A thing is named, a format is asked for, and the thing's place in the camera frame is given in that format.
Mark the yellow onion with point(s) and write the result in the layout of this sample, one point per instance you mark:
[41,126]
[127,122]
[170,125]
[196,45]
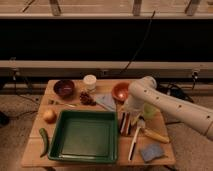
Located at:
[49,116]

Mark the yellow handled tool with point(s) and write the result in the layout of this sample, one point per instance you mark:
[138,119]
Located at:
[156,136]

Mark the green plastic tray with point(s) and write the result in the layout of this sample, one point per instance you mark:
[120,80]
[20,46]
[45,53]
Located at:
[85,136]

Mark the light green cup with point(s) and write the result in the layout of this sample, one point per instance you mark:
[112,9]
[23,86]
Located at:
[149,111]

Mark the wooden slatted table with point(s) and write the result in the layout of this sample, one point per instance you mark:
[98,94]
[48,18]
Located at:
[35,143]

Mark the dark red bowl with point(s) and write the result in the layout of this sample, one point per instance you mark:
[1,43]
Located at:
[64,88]

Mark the small metal fork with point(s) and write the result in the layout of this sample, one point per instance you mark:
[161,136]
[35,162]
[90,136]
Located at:
[53,102]

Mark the blue sponge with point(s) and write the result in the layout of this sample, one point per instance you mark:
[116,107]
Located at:
[151,152]

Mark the orange bowl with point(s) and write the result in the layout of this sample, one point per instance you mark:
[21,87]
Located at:
[120,91]

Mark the striped whiteboard eraser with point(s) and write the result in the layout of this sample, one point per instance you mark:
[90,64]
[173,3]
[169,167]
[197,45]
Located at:
[125,124]

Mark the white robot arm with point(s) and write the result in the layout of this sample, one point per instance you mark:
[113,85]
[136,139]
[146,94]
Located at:
[143,91]

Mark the white jar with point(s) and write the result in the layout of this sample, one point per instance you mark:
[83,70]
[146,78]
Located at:
[90,82]

